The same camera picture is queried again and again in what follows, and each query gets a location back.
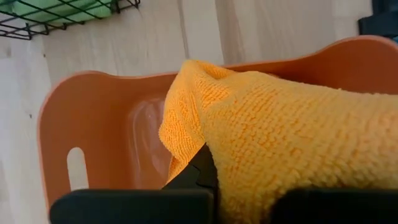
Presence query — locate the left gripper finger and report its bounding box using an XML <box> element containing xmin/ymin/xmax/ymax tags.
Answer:
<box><xmin>160</xmin><ymin>142</ymin><xmax>220</xmax><ymax>191</ymax></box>

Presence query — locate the orange microfiber towel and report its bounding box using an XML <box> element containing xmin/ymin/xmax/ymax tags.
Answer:
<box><xmin>158</xmin><ymin>58</ymin><xmax>398</xmax><ymax>224</ymax></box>

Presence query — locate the green microfiber towel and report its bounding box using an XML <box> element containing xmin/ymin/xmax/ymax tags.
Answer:
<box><xmin>0</xmin><ymin>0</ymin><xmax>113</xmax><ymax>24</ymax></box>

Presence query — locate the orange plastic bin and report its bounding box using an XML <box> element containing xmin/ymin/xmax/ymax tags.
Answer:
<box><xmin>36</xmin><ymin>35</ymin><xmax>398</xmax><ymax>215</ymax></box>

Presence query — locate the black wire basket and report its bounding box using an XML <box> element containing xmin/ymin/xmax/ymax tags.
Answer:
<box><xmin>0</xmin><ymin>0</ymin><xmax>141</xmax><ymax>40</ymax></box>

